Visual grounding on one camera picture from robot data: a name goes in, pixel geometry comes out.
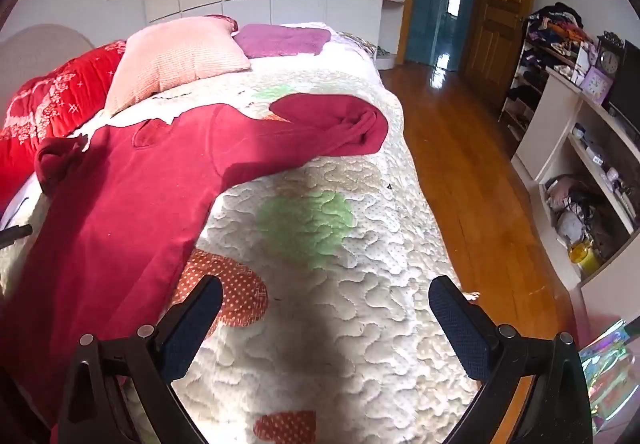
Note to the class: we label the red embroidered pillow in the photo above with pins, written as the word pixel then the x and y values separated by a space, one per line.
pixel 45 99

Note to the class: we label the pile of clothes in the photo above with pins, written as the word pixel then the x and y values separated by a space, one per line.
pixel 557 21

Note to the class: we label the clothes rack with garments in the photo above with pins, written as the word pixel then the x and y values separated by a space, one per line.
pixel 522 89

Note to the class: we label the black television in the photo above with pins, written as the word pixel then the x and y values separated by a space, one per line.
pixel 627 84

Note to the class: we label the yellow bottle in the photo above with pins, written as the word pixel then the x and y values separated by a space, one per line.
pixel 585 259

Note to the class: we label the dark ornate clock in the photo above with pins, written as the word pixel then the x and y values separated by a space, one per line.
pixel 610 56

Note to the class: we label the pink ribbed pillow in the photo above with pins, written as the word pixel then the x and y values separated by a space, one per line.
pixel 170 59

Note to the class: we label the beige padded headboard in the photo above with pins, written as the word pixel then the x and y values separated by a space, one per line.
pixel 40 49

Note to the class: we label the patchwork quilted bedspread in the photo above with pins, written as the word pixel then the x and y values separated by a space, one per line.
pixel 325 324

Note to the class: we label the white shelf unit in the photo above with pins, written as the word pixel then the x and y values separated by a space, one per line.
pixel 550 124

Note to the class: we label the purple clock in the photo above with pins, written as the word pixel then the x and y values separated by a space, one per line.
pixel 596 86

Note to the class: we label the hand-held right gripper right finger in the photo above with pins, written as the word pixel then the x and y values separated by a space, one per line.
pixel 460 329

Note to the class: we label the purple cloth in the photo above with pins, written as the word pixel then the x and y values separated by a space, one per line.
pixel 280 41

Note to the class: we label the pink bag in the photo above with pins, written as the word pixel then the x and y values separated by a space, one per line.
pixel 562 191

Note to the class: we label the dark red sweater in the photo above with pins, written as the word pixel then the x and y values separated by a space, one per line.
pixel 125 184

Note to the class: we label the wooden door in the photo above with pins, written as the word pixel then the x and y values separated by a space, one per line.
pixel 500 14

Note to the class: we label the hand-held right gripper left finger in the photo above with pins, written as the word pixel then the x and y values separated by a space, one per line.
pixel 192 329

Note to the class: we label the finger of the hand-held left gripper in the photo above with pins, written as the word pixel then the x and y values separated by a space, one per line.
pixel 15 234

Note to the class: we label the iridescent bag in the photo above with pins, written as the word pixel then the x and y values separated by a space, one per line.
pixel 610 374

